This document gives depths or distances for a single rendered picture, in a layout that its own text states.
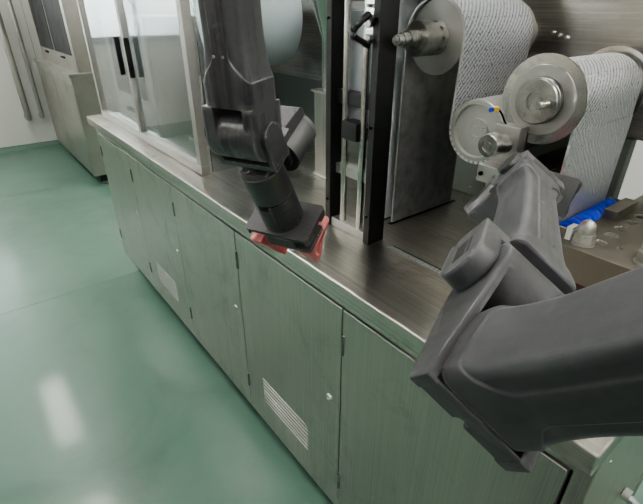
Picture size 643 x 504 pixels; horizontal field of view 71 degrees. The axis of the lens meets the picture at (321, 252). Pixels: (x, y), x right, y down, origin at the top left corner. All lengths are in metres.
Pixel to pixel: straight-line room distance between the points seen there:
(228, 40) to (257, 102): 0.06
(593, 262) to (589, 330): 0.67
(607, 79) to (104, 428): 1.86
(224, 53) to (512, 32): 0.74
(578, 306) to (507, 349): 0.04
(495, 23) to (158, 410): 1.70
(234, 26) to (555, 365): 0.41
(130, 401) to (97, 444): 0.21
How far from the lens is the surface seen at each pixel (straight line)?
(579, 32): 1.23
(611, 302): 0.21
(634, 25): 1.19
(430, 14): 1.04
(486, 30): 1.03
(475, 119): 0.97
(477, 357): 0.24
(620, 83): 1.00
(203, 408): 1.94
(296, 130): 0.61
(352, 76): 1.05
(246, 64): 0.50
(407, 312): 0.84
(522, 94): 0.89
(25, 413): 2.19
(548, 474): 0.81
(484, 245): 0.32
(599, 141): 0.99
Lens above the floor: 1.39
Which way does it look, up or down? 29 degrees down
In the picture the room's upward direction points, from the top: straight up
